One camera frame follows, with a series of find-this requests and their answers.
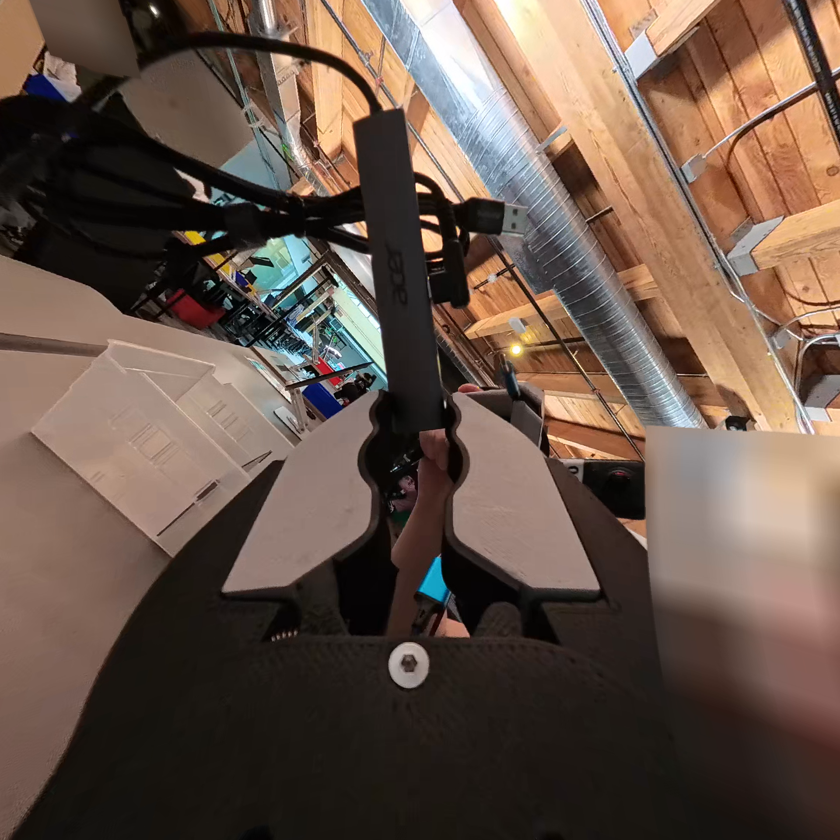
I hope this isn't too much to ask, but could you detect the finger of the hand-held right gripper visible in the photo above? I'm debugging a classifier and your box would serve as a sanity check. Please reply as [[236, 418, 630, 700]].
[[486, 384, 550, 455]]

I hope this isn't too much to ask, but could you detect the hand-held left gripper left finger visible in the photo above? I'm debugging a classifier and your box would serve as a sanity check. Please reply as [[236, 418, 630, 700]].
[[222, 390, 398, 636]]

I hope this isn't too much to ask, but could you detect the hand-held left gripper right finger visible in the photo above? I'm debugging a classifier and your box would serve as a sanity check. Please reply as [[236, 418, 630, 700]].
[[441, 392, 602, 619]]

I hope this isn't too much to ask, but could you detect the dark grey usb hub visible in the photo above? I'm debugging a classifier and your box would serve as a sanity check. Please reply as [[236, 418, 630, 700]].
[[352, 108, 455, 439]]

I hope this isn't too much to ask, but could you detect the black usb hub cable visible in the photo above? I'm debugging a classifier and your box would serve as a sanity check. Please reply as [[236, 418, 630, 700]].
[[84, 31, 386, 114]]

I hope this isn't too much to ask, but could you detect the person's right forearm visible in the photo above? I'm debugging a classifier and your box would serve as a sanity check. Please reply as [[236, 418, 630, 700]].
[[390, 484, 455, 639]]

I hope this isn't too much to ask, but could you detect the person's right hand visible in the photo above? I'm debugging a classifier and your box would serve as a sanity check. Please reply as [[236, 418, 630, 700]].
[[419, 428, 455, 490]]

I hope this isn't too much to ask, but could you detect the blue bin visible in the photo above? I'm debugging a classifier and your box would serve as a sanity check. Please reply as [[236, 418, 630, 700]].
[[303, 382, 347, 420]]

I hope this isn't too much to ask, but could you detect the clear acrylic box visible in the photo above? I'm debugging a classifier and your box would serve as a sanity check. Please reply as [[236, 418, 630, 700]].
[[31, 339, 274, 557]]

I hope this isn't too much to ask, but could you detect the red bin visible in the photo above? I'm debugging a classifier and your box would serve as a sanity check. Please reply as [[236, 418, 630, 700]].
[[163, 287, 226, 330]]

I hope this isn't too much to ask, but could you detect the grey metal rod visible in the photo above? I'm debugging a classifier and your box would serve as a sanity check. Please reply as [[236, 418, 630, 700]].
[[0, 332, 110, 359]]

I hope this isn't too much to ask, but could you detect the blue metal cable connector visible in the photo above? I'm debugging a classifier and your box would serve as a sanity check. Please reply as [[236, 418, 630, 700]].
[[412, 556, 455, 614]]

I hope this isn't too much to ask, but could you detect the large ribbed metal duct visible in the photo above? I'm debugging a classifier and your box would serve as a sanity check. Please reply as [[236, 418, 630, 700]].
[[360, 0, 708, 431]]

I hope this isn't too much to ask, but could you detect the black usb-a plug cable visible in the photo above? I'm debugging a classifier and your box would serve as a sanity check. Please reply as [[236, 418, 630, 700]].
[[451, 199, 530, 239]]

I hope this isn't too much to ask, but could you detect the bundle of black cables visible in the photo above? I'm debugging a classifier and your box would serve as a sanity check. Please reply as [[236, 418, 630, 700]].
[[0, 94, 475, 311]]

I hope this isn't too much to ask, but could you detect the thin metal duct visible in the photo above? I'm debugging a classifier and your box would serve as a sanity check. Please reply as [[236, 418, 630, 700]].
[[246, 0, 332, 198]]

